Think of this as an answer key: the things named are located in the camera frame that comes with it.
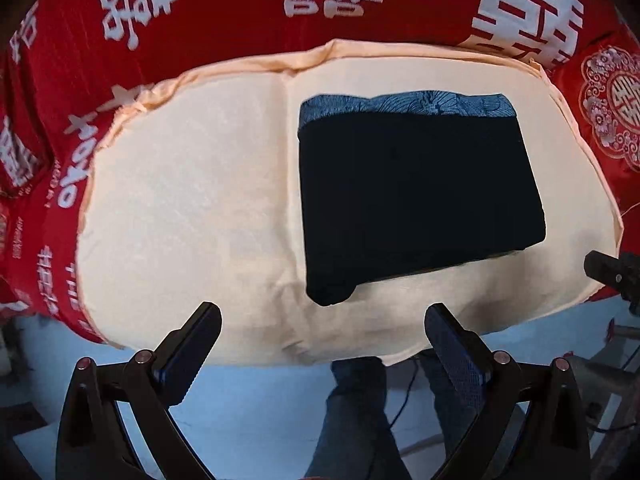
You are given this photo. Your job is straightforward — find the peach cloth sheet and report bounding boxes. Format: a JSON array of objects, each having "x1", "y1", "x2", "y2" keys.
[{"x1": 74, "y1": 39, "x2": 624, "y2": 367}]

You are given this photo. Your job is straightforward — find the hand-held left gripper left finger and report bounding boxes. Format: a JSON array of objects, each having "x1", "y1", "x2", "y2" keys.
[{"x1": 55, "y1": 301, "x2": 223, "y2": 480}]

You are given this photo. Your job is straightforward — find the red embroidered pillow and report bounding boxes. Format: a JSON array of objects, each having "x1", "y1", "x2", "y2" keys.
[{"x1": 550, "y1": 20, "x2": 640, "y2": 266}]

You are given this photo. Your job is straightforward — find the black cable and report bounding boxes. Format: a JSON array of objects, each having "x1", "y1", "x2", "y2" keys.
[{"x1": 389, "y1": 359, "x2": 427, "y2": 427}]

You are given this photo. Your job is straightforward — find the red white printed blanket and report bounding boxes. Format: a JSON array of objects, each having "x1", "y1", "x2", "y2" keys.
[{"x1": 0, "y1": 0, "x2": 623, "y2": 347}]

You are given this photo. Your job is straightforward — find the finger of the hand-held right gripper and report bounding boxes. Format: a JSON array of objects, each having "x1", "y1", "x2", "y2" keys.
[{"x1": 583, "y1": 250, "x2": 640, "y2": 317}]

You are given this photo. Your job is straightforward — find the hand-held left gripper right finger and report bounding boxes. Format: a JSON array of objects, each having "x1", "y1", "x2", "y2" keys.
[{"x1": 424, "y1": 302, "x2": 594, "y2": 480}]

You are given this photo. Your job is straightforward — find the black pants with blue waistband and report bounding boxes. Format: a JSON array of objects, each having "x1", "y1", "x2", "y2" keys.
[{"x1": 298, "y1": 90, "x2": 547, "y2": 307}]

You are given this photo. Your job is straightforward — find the grey metal stand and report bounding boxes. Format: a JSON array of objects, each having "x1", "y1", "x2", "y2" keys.
[{"x1": 565, "y1": 320, "x2": 640, "y2": 480}]

